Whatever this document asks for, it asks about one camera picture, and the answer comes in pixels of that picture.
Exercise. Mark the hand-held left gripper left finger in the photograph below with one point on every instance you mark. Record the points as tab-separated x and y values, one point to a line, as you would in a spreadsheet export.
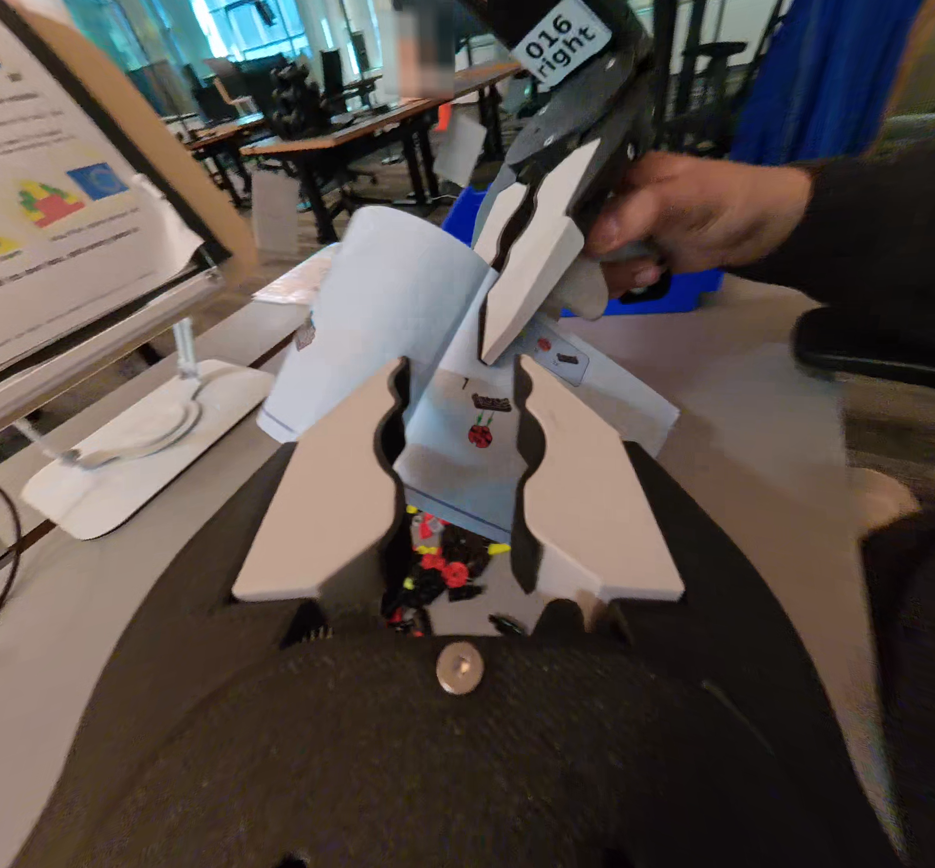
321	510

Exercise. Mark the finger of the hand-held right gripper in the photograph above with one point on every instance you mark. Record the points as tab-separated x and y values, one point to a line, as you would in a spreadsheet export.
497	221
537	261

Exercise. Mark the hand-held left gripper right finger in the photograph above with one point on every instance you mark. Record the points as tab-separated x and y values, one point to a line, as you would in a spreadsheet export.
606	517

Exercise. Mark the lego instruction booklet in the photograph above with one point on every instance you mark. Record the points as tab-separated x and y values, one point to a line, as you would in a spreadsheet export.
380	298

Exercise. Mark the pile of lego pieces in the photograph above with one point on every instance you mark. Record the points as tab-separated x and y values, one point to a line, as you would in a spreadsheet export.
453	572

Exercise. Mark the person's right forearm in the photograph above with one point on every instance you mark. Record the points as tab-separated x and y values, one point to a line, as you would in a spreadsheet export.
876	218

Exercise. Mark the person's right hand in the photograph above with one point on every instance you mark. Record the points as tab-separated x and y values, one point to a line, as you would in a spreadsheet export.
701	218

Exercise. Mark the hanging white paper sheet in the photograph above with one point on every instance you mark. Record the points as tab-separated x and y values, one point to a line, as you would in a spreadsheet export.
460	148

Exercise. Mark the wooden-top standing desk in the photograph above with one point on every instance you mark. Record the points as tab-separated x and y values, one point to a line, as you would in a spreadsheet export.
663	42

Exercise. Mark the orange traffic cone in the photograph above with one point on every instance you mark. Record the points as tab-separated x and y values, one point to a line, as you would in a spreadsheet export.
444	117

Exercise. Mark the blue plastic bin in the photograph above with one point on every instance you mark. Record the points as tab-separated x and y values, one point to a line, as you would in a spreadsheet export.
657	298

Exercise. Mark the long wooden-top desk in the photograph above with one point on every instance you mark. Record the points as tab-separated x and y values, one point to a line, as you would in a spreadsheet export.
365	126

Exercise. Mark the white tablet stand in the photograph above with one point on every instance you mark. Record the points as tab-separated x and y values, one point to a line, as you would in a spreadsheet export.
146	437

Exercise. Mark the clear plastic bag with papers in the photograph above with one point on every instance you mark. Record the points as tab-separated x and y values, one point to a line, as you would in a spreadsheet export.
288	280

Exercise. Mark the grey panel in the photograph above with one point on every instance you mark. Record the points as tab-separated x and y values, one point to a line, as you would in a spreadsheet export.
276	214

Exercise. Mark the blue fabric panel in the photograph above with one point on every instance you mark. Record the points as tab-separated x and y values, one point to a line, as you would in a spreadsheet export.
818	42

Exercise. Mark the black chair armrest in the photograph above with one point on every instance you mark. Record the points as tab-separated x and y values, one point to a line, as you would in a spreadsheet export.
869	345

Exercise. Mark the printed paper sheet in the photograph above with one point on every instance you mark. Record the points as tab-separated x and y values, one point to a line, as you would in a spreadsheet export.
73	225

